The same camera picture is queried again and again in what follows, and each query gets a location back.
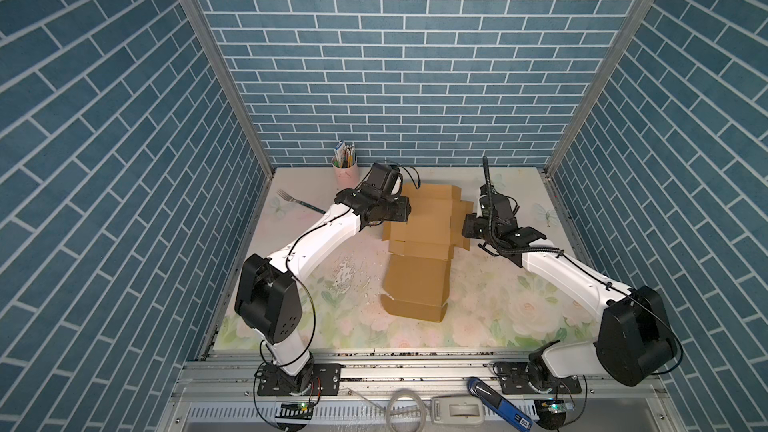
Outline brown cardboard box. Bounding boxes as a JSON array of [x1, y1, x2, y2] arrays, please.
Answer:
[[380, 183, 473, 323]]

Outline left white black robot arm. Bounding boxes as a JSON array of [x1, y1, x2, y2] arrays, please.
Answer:
[[234, 163, 411, 395]]

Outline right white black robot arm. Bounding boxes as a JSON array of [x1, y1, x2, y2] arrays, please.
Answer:
[[462, 185, 684, 391]]

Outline pink pen holder bucket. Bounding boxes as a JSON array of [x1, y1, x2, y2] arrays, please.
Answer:
[[333, 163, 360, 190]]

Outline pens in bucket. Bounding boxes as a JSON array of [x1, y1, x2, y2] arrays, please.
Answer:
[[332, 141, 357, 169]]

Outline blue handheld tool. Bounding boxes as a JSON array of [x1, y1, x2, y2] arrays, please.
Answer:
[[467, 377, 533, 432]]

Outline grey white plastic device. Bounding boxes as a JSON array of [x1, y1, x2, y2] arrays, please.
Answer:
[[430, 395, 485, 426]]

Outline metal fork teal handle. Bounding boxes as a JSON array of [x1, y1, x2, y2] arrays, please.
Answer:
[[276, 189, 326, 215]]

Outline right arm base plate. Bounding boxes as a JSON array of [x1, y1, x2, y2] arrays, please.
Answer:
[[491, 361, 582, 395]]

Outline white cable coil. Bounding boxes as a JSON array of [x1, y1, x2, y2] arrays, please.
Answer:
[[383, 388, 430, 432]]

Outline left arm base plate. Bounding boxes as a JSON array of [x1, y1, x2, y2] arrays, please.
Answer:
[[256, 362, 341, 397]]

